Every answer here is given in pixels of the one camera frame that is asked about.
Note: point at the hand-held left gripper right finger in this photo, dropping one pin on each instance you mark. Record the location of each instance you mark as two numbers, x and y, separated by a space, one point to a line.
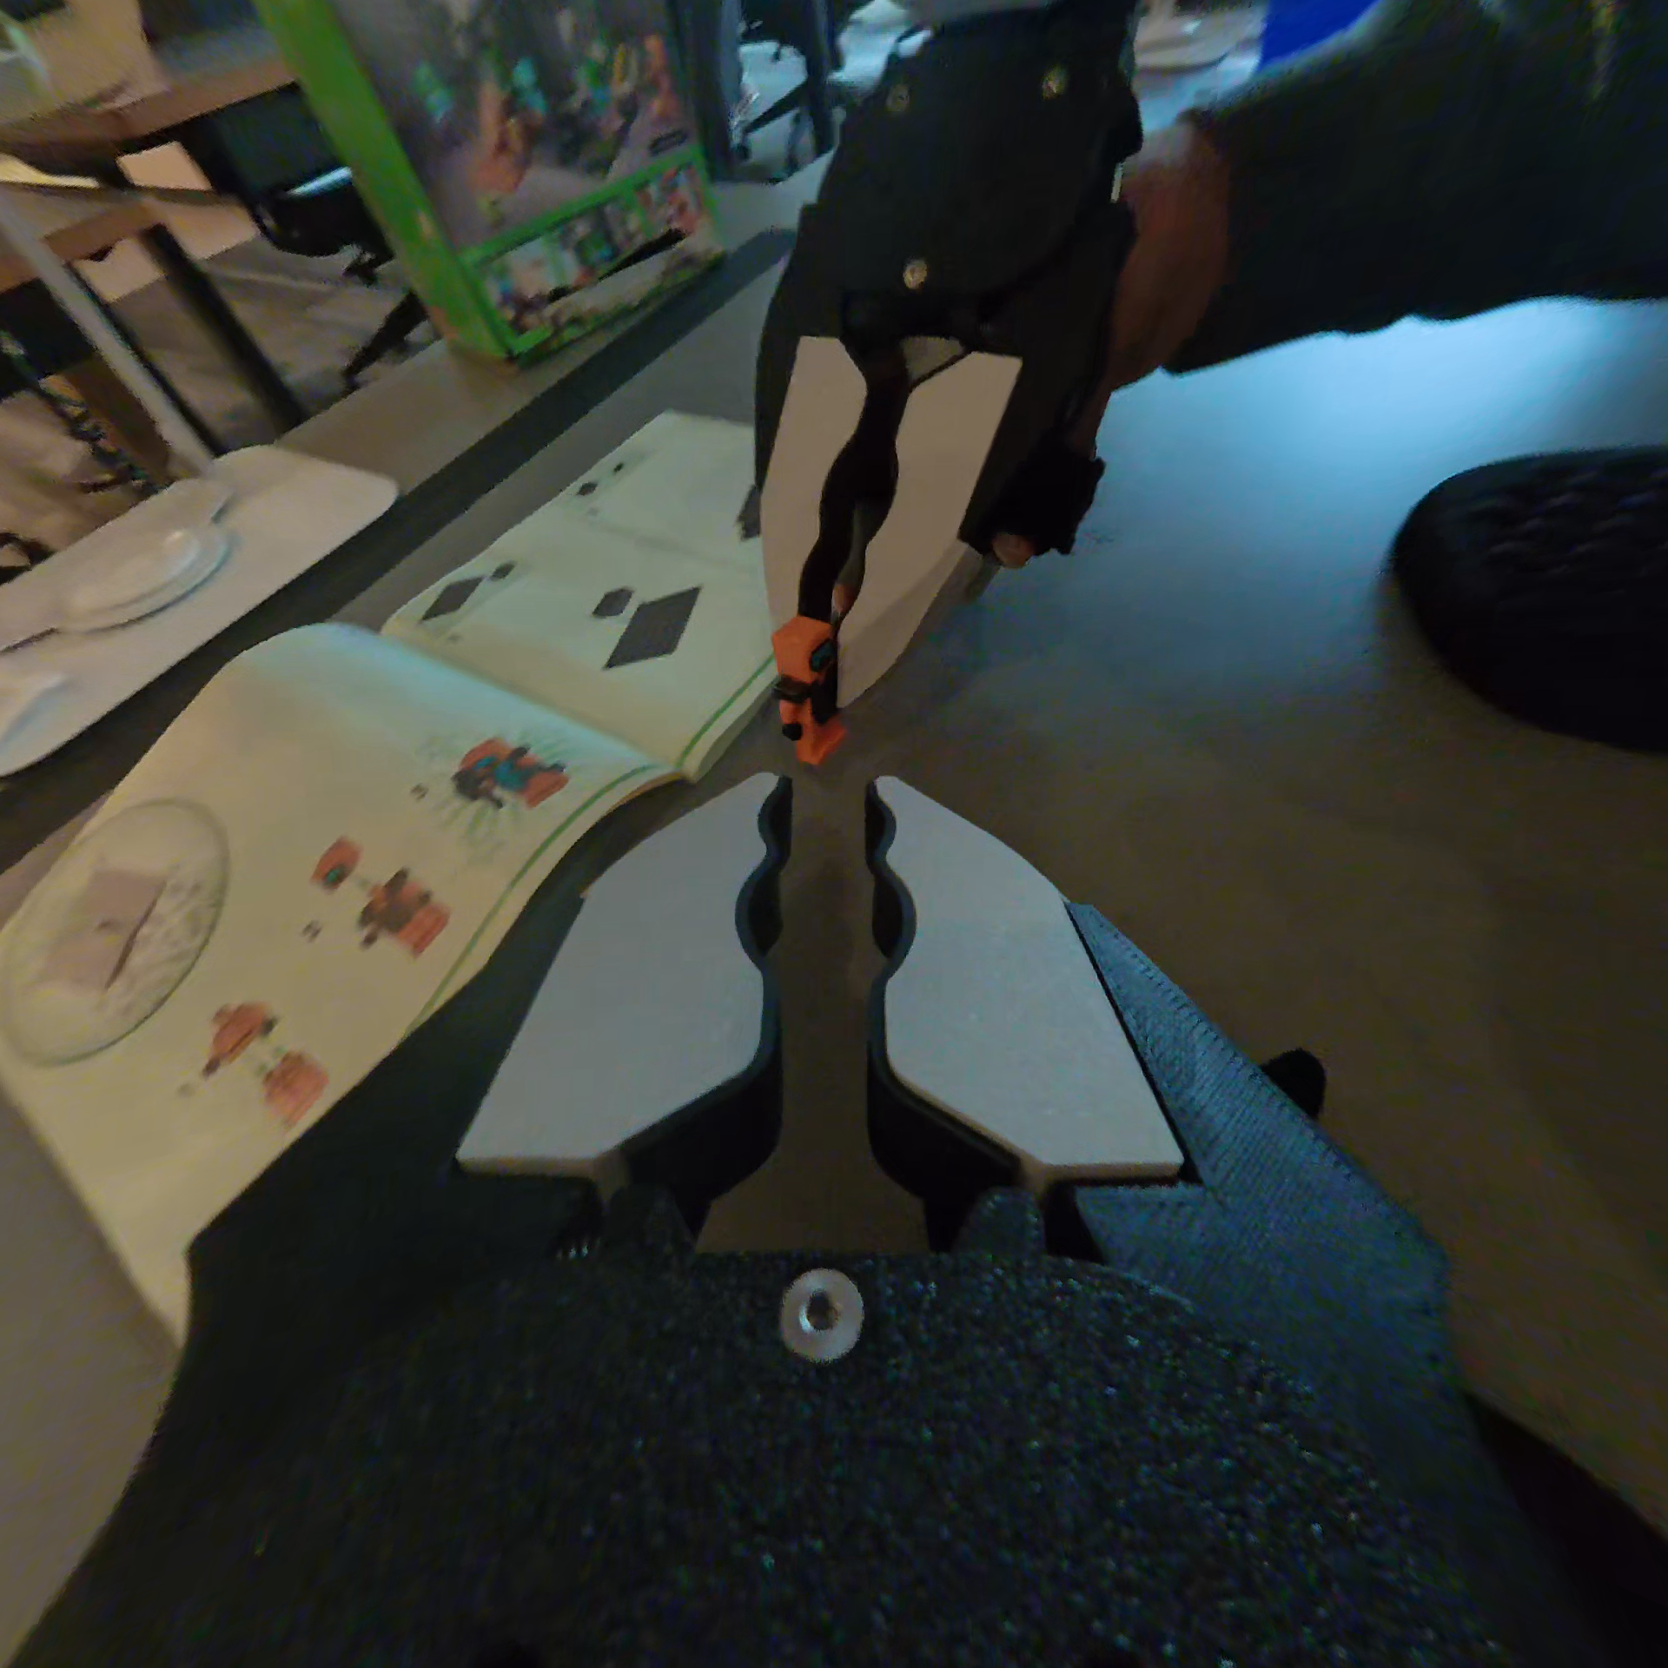
1032 1032

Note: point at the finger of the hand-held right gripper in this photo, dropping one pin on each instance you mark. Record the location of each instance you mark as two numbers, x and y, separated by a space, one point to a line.
816 470
941 498

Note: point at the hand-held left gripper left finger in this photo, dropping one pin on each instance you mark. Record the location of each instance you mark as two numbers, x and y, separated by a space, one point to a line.
641 1032

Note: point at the orange pumpkin face brick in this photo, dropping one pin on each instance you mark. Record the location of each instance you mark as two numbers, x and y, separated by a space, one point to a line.
808 643

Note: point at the orange toy brick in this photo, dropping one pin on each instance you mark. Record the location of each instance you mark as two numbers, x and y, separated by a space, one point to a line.
819 742

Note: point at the white instruction booklet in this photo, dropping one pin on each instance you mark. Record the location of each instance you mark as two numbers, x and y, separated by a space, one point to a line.
341 861

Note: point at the green toy brick box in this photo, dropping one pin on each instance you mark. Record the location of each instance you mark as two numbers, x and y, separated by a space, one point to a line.
524 158

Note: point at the person's right hand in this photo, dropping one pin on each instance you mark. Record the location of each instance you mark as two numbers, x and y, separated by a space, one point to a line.
1169 249

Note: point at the black office chair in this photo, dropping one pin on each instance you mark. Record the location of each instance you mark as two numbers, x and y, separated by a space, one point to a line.
784 67

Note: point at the black chair armrest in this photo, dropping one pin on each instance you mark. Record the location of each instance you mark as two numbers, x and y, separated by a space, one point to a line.
1552 601

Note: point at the wooden table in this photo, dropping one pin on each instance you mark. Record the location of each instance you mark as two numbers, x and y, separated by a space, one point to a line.
107 158

